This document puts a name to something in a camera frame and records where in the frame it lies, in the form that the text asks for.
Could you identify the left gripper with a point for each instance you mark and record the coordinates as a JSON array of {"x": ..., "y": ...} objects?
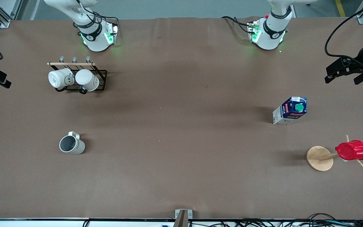
[{"x": 359, "y": 64}]

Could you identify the blue milk carton green cap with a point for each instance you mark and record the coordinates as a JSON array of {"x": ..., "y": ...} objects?
[{"x": 290, "y": 110}]

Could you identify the grey mug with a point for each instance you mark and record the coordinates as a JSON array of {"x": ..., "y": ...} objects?
[{"x": 74, "y": 145}]

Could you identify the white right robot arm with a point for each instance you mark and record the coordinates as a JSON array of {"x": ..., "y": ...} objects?
[{"x": 95, "y": 37}]

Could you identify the red plastic cup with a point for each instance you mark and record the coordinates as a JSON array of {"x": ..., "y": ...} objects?
[{"x": 353, "y": 150}]

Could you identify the white mug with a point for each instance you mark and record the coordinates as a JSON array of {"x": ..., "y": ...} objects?
[
  {"x": 57, "y": 78},
  {"x": 87, "y": 79}
]

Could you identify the wooden mug tree stand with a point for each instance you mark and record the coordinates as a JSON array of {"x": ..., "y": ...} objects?
[{"x": 319, "y": 158}]

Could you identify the grey metal bracket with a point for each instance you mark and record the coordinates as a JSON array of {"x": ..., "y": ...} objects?
[{"x": 183, "y": 216}]

